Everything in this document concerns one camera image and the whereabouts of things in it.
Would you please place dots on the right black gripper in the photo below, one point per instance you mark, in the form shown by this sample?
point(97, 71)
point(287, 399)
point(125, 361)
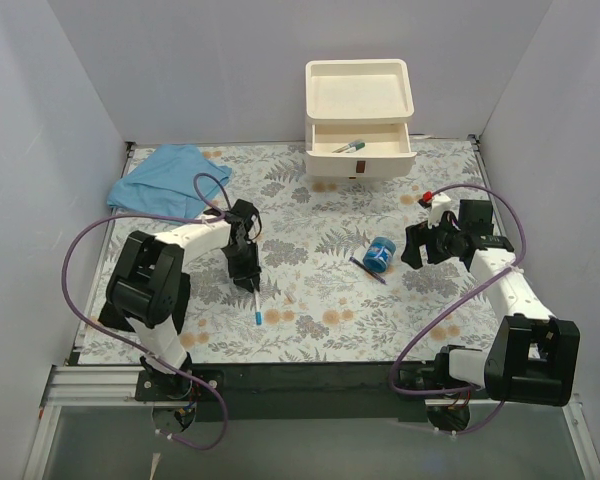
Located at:
point(427, 240)

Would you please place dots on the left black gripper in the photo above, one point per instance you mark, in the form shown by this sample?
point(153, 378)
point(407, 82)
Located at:
point(245, 256)

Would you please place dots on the white marker blue cap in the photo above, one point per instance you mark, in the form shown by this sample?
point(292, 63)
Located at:
point(258, 309)

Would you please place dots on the purple pen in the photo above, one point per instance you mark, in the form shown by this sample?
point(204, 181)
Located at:
point(367, 270)

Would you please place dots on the green-capped white marker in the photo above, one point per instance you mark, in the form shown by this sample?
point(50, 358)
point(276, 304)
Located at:
point(358, 145)

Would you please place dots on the white drawer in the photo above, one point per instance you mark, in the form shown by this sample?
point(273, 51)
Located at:
point(387, 152)

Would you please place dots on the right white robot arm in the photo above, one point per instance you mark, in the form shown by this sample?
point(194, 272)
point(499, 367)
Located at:
point(533, 355)

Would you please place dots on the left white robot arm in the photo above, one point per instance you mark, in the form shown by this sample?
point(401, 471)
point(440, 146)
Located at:
point(148, 291)

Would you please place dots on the blue round jar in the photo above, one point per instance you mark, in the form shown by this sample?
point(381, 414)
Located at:
point(379, 255)

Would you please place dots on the floral table mat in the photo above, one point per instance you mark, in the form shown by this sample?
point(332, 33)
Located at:
point(316, 304)

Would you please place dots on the blue cloth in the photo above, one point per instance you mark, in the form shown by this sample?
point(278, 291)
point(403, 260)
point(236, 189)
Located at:
point(170, 183)

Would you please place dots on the black cloth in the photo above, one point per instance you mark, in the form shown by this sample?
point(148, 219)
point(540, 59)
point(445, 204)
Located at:
point(110, 318)

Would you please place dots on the white three-drawer organizer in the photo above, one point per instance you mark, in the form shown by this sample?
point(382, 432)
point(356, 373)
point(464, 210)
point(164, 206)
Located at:
point(368, 91)

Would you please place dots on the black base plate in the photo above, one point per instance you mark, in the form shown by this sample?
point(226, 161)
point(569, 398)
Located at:
point(293, 391)

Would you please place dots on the aluminium front rail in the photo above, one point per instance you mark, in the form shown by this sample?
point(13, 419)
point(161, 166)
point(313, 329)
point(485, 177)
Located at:
point(301, 421)

